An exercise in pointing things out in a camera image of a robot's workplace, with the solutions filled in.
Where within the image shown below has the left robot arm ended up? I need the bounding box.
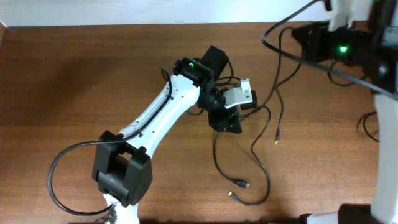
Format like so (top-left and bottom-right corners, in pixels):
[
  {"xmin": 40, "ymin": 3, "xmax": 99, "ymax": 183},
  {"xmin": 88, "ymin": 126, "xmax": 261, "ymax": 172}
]
[{"xmin": 92, "ymin": 46, "xmax": 253, "ymax": 223}]

